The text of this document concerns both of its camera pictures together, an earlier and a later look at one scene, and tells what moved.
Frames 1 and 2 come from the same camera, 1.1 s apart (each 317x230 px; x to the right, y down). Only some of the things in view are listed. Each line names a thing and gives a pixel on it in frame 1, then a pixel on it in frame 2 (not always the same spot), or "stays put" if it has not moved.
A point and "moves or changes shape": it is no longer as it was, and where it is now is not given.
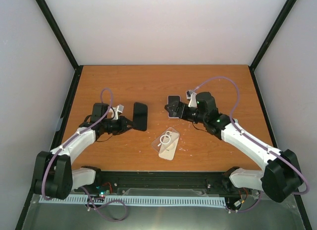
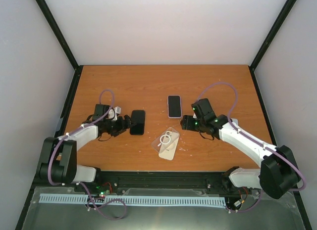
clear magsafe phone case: (165, 139) stays put
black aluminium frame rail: (194, 182) stays put
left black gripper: (123, 128) stays put
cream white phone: (168, 148) stays put
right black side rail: (268, 118) stays put
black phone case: (140, 116) moves or changes shape
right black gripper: (182, 115) → (187, 124)
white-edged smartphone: (172, 99) stays put
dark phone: (140, 116) moves or changes shape
